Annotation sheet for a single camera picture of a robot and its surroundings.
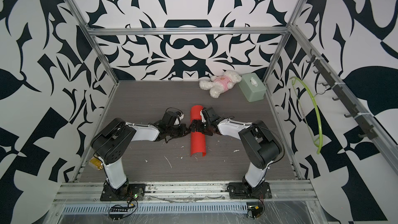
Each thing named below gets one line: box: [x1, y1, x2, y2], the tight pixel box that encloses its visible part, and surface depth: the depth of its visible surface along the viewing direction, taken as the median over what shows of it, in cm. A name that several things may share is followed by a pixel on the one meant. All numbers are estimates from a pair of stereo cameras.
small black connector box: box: [247, 205, 263, 218], surface depth 73 cm
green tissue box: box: [238, 72, 267, 103], surface depth 110 cm
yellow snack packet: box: [89, 156, 104, 171], surface depth 81 cm
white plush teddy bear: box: [199, 70, 243, 98], surface depth 110 cm
